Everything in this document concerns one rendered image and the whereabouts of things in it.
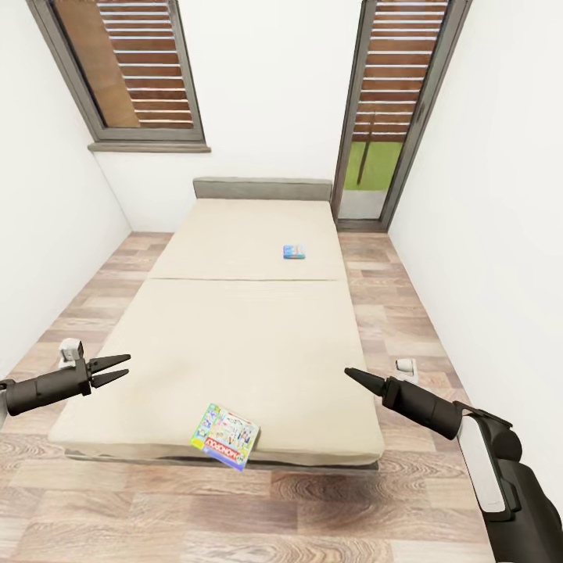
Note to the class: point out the door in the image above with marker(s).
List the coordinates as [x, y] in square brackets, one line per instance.
[402, 52]

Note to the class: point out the board game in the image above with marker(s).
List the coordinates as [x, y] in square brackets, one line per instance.
[293, 251]
[226, 436]

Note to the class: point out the bed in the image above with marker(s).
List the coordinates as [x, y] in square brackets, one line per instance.
[224, 318]

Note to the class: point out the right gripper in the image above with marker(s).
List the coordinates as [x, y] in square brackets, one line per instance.
[403, 397]

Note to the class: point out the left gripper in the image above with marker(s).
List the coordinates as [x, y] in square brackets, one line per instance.
[69, 382]

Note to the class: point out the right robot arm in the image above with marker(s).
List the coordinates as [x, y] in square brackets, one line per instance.
[522, 523]

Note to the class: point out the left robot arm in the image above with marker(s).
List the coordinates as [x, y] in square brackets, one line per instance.
[74, 377]

